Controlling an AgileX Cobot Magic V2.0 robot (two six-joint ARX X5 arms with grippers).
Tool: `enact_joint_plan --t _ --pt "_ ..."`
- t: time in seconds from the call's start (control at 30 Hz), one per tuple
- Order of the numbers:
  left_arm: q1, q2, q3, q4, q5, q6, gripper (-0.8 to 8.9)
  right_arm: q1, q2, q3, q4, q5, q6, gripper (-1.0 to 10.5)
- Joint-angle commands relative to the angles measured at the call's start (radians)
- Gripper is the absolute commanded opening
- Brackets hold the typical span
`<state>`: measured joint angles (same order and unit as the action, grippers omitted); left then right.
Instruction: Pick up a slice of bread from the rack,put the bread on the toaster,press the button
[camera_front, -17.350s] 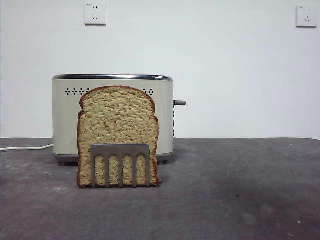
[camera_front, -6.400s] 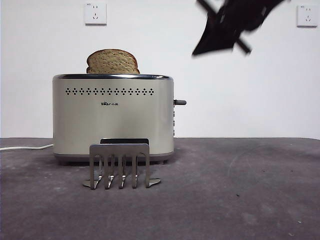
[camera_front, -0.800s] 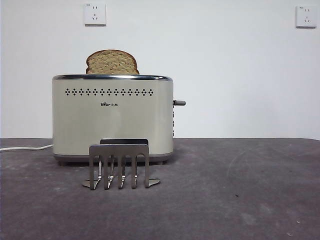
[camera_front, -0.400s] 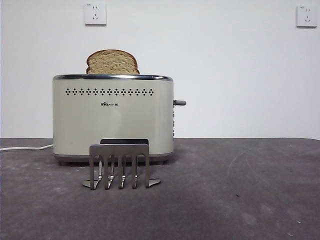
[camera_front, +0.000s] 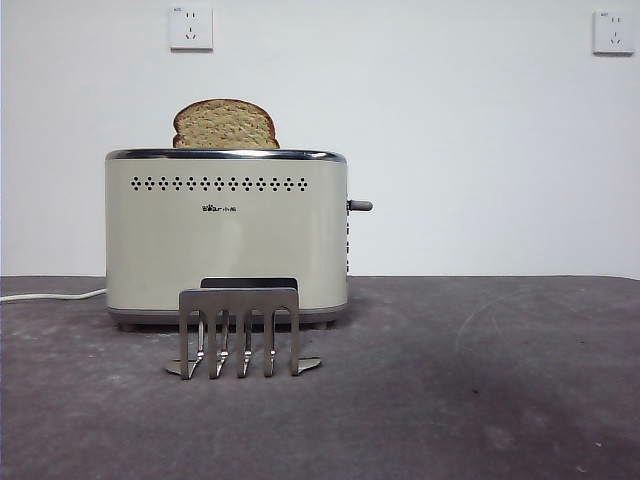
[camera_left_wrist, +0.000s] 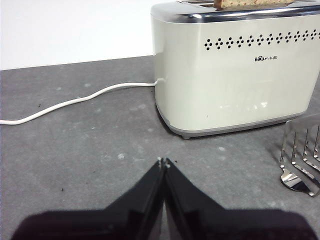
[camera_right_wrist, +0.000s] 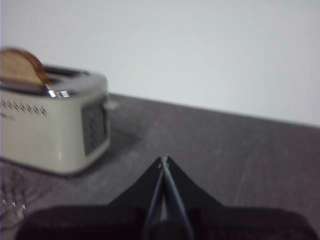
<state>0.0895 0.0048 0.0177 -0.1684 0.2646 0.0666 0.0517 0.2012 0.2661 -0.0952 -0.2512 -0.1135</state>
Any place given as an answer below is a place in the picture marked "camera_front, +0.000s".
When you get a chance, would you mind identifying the brown bread slice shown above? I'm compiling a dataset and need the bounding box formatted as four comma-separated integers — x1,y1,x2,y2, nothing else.
172,98,281,149

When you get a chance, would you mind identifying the white wall socket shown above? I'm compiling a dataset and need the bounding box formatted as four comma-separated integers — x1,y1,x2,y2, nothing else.
168,6,215,52
592,10,637,56

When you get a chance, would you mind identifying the steel bread rack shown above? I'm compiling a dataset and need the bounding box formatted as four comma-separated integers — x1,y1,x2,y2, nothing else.
165,276,322,380

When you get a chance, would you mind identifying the white toaster power cord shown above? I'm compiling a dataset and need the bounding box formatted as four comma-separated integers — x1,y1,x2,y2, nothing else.
0,288,108,303

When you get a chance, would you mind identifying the cream two-slot toaster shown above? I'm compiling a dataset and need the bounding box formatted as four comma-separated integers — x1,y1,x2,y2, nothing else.
104,147,350,331

